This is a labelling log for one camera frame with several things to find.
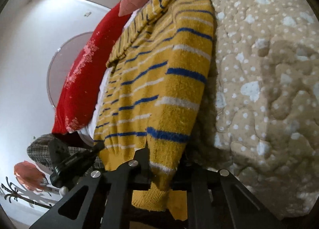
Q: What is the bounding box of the orange red hat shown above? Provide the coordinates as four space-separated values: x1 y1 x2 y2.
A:
14 161 48 192

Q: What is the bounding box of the black coat rack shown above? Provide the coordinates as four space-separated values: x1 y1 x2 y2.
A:
1 176 53 209

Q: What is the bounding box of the grey houndstooth cloth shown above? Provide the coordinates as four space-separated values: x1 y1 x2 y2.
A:
27 133 91 172

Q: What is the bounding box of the beige spotted quilt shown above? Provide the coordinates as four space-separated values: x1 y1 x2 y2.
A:
192 0 318 218

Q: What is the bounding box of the red embroidered pillow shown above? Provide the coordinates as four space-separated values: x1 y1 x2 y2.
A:
52 4 130 134

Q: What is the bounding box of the round white headboard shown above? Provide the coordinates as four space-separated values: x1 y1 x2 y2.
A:
46 32 93 109

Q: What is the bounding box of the yellow striped knit sweater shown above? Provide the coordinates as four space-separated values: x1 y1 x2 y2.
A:
94 0 214 220

